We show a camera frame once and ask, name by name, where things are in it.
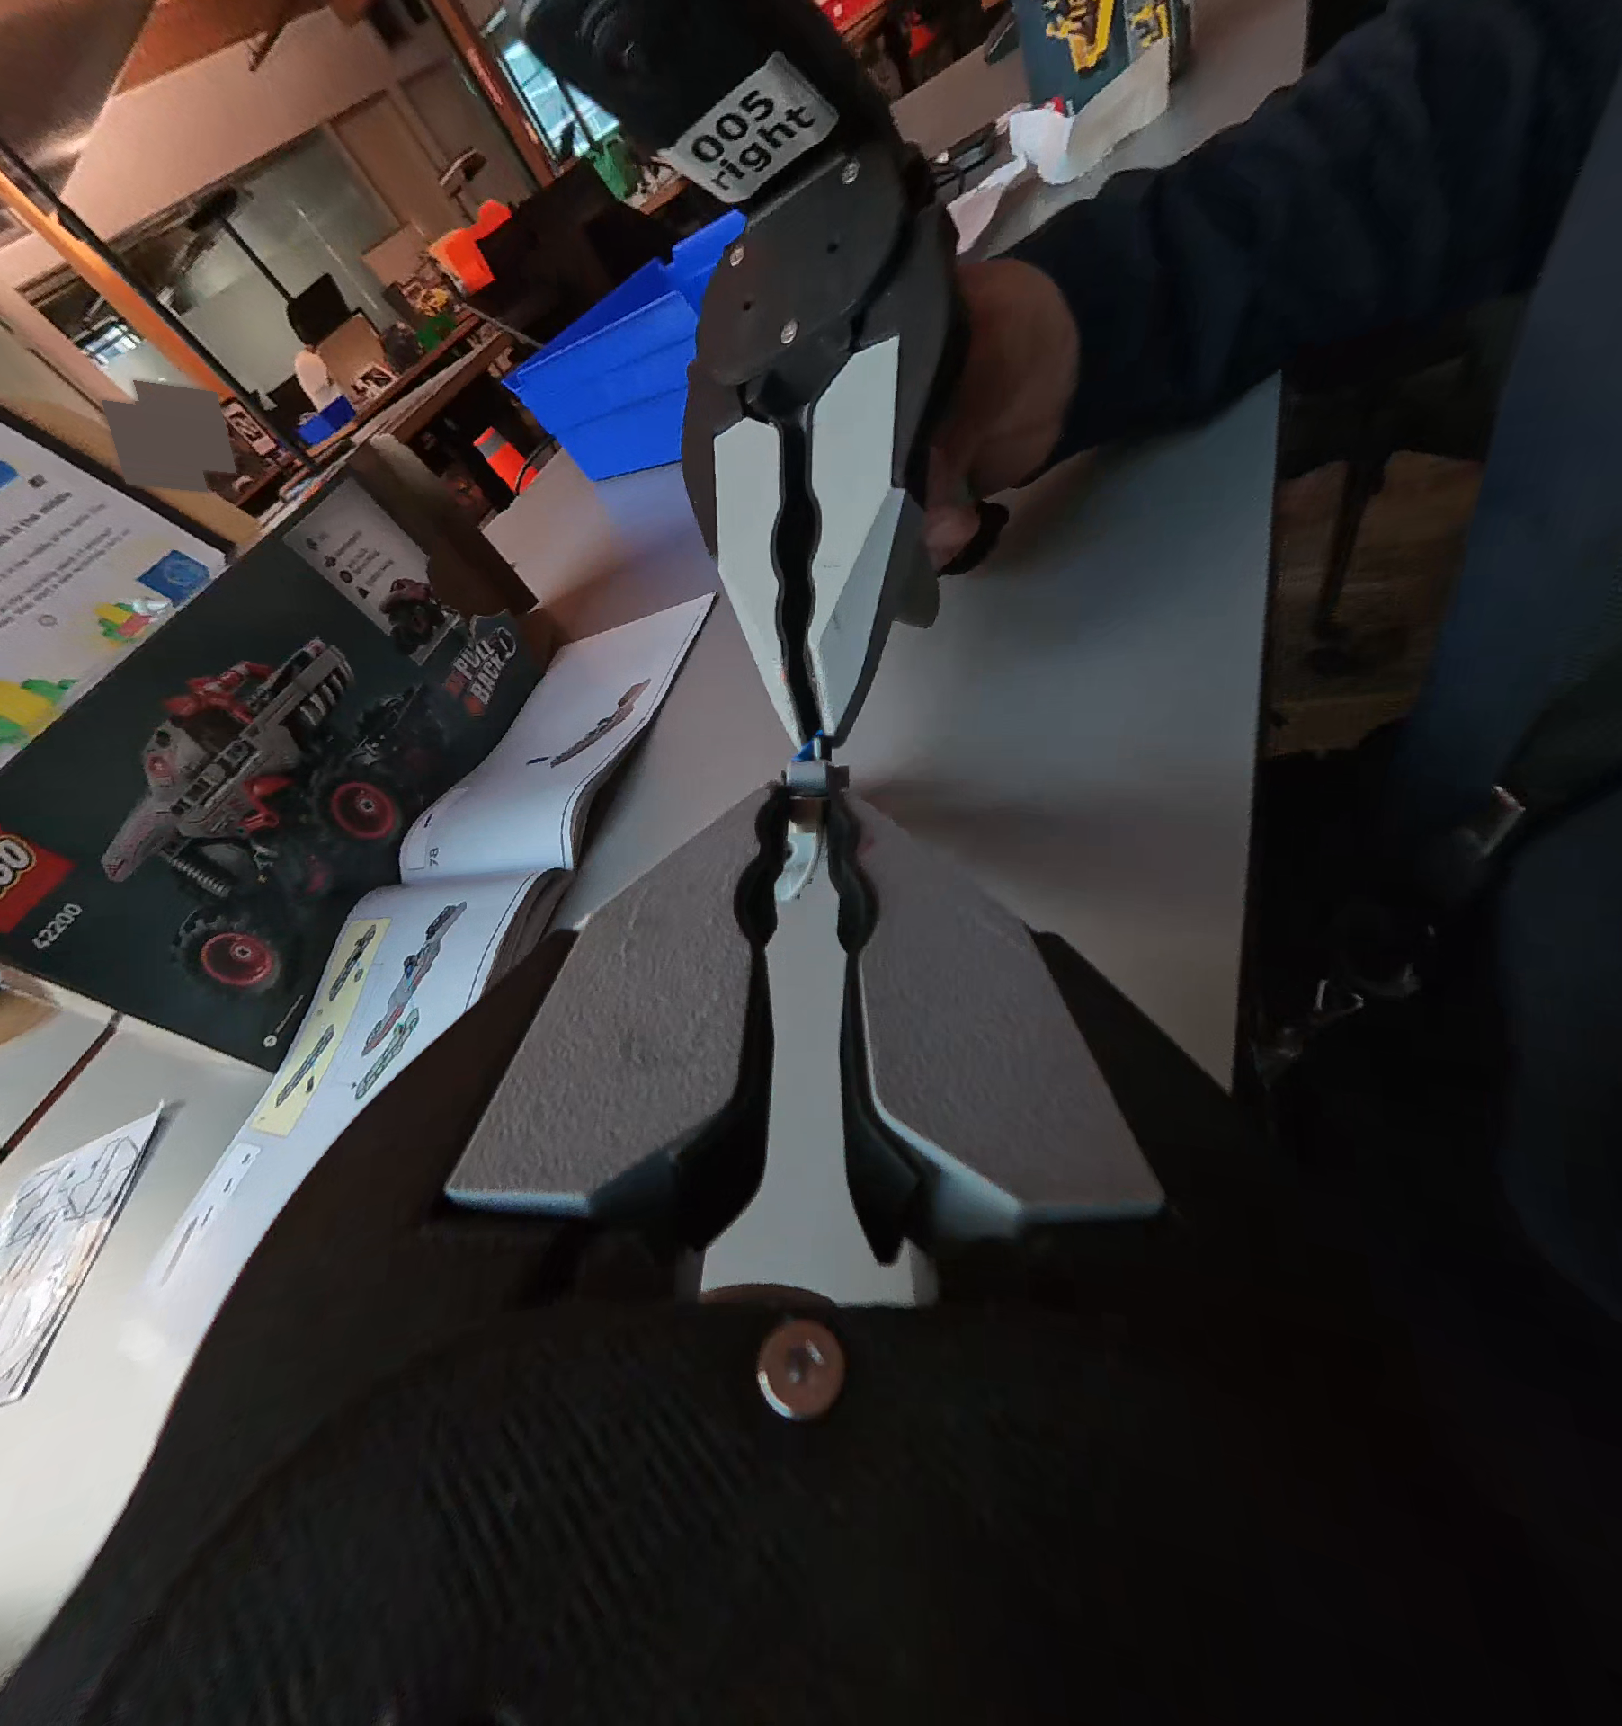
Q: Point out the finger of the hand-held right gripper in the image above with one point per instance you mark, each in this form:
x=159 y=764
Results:
x=865 y=485
x=749 y=539

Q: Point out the blue plastic bin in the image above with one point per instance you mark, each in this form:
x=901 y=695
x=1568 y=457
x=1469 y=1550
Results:
x=622 y=364

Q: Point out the person's right hand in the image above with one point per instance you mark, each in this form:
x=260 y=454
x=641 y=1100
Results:
x=1013 y=364

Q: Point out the open instruction booklet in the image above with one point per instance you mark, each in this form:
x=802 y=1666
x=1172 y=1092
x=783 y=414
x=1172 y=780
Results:
x=540 y=822

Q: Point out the yellow vehicle toy box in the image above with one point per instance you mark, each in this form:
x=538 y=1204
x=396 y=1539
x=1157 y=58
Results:
x=1093 y=39

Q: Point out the orange plastic bin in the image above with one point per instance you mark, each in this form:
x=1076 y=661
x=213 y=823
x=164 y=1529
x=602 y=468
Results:
x=467 y=242

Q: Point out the dark monster truck lego box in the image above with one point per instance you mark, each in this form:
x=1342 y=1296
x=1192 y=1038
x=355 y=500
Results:
x=204 y=782

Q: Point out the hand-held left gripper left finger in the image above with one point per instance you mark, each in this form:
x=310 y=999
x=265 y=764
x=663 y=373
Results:
x=622 y=1038

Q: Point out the sticker sheet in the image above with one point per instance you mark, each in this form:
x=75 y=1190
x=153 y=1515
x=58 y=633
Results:
x=41 y=1253

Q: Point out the crumpled white tissue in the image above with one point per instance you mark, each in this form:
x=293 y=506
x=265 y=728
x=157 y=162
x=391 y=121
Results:
x=1050 y=142

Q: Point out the wooden work table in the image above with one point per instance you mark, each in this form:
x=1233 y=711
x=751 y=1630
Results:
x=420 y=384

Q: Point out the person's right forearm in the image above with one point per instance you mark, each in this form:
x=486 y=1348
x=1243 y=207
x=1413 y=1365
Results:
x=1297 y=214

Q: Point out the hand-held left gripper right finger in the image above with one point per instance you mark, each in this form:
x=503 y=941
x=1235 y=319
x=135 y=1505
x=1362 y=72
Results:
x=987 y=1064

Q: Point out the person's dark blue torso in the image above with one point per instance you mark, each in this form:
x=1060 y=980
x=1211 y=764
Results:
x=1540 y=943

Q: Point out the white instruction poster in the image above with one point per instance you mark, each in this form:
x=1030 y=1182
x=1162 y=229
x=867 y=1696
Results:
x=41 y=592

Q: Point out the grey lego piece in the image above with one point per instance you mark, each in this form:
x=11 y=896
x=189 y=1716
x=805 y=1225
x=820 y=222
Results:
x=805 y=822

